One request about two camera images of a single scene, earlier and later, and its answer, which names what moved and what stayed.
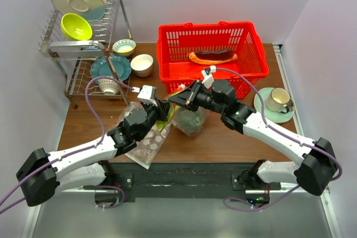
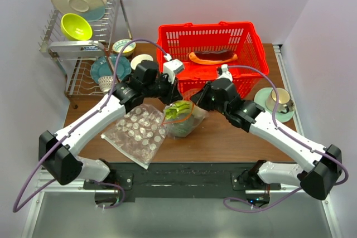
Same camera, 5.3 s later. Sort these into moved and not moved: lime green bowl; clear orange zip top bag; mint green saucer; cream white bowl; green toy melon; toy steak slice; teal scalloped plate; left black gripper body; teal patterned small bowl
Moved: clear orange zip top bag; green toy melon; left black gripper body
Not moved: toy steak slice; teal scalloped plate; cream white bowl; lime green bowl; teal patterned small bowl; mint green saucer
